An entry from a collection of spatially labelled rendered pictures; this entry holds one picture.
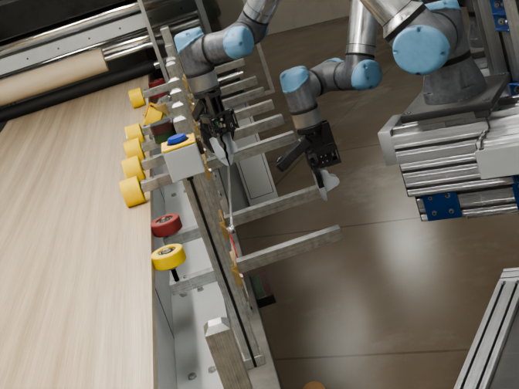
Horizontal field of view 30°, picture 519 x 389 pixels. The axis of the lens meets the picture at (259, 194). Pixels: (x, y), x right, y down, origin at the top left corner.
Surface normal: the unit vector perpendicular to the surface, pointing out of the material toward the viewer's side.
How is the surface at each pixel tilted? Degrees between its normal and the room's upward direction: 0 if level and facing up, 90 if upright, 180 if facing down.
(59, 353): 0
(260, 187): 90
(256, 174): 90
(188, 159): 90
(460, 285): 0
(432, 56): 96
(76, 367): 0
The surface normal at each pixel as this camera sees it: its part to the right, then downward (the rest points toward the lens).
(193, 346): -0.30, -0.91
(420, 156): -0.40, 0.40
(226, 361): 0.11, 0.28
